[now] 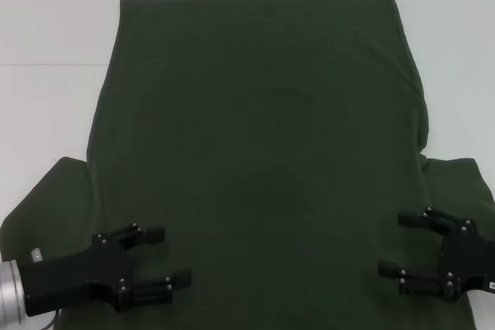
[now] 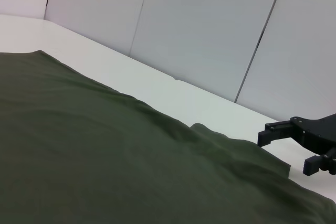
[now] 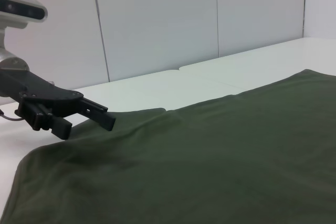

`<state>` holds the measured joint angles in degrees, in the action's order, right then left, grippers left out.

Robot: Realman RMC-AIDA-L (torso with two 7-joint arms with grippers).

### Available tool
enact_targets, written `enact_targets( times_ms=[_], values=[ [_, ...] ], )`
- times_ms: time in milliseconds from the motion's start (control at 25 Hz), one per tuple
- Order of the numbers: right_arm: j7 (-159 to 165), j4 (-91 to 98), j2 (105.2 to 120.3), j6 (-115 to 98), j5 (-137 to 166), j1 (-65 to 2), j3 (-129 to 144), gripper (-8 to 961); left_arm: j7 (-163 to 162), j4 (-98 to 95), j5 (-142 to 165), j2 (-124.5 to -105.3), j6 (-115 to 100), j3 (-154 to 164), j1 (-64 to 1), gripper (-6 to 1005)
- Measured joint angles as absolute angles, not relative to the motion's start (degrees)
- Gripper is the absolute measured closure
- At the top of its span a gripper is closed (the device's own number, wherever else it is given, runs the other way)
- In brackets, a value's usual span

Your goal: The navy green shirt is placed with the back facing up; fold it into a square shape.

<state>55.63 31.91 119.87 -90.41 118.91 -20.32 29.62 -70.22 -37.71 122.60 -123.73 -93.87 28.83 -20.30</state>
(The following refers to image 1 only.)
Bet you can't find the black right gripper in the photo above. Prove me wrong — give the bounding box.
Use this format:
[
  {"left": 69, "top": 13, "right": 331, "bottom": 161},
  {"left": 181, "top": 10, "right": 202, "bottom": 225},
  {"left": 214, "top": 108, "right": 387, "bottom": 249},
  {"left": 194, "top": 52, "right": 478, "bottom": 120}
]
[{"left": 377, "top": 206, "right": 495, "bottom": 303}]

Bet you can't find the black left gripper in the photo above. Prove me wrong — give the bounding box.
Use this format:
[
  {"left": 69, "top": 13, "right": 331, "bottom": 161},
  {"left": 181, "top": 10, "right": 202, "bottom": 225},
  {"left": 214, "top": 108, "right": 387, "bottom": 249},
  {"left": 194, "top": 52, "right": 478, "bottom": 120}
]
[{"left": 18, "top": 223, "right": 193, "bottom": 316}]

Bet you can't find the dark green t-shirt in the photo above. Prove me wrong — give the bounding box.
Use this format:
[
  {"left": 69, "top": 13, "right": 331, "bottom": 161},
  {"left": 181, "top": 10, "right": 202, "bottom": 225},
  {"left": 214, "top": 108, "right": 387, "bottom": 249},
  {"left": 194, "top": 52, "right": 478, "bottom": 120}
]
[{"left": 0, "top": 0, "right": 495, "bottom": 330}]

